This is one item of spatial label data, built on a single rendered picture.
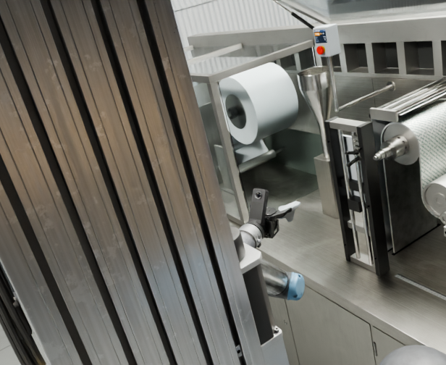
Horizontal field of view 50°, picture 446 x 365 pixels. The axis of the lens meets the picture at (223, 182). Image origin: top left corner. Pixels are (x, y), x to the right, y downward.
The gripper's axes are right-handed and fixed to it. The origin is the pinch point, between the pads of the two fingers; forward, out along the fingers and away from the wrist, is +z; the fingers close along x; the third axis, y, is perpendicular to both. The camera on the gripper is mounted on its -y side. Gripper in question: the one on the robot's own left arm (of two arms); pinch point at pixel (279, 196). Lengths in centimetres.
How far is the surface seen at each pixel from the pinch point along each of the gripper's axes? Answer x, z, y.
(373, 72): 13, 66, -24
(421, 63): 30, 65, -28
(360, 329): 29, -4, 44
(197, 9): -177, 227, -29
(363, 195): 24.6, 11.4, 1.0
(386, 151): 31.4, 12.1, -14.9
